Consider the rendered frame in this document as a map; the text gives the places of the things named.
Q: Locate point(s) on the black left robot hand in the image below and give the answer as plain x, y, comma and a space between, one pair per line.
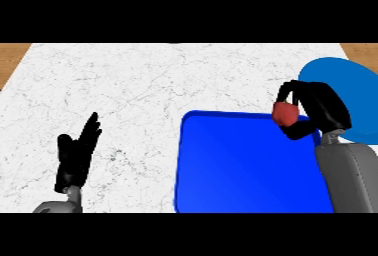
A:
74, 160

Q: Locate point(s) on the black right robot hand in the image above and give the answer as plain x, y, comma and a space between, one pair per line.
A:
322, 106

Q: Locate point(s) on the red bell pepper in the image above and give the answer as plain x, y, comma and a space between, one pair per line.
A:
285, 113

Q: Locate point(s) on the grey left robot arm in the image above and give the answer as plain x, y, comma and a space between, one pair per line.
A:
62, 203

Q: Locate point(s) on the blue round plate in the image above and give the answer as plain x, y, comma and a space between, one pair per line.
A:
355, 86

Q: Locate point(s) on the blue rectangular tray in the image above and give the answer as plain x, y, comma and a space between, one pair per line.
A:
246, 166

